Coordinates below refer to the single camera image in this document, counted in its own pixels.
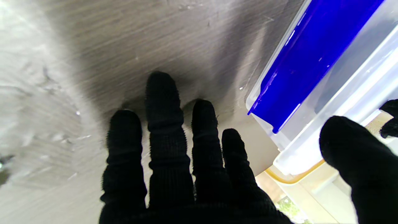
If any clear container with blue clips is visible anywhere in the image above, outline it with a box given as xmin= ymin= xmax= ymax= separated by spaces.
xmin=246 ymin=0 xmax=398 ymax=176

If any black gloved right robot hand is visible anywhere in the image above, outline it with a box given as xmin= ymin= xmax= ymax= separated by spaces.
xmin=99 ymin=71 xmax=398 ymax=224

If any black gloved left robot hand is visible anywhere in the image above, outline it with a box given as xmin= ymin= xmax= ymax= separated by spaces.
xmin=379 ymin=99 xmax=398 ymax=139

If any printed sunroom backdrop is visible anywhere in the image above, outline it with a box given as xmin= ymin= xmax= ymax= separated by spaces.
xmin=255 ymin=110 xmax=398 ymax=224

